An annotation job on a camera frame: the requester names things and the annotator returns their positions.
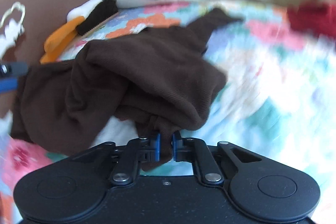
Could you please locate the dark brown sweater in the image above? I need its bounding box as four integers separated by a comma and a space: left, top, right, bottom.
10, 8, 236, 162

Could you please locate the white orange goose plush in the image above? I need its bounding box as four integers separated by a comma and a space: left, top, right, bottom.
40, 0, 103, 64

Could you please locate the floral quilted bedspread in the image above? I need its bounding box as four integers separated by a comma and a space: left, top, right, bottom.
0, 0, 336, 224

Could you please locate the red garment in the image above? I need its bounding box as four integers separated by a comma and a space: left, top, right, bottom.
286, 0, 335, 39

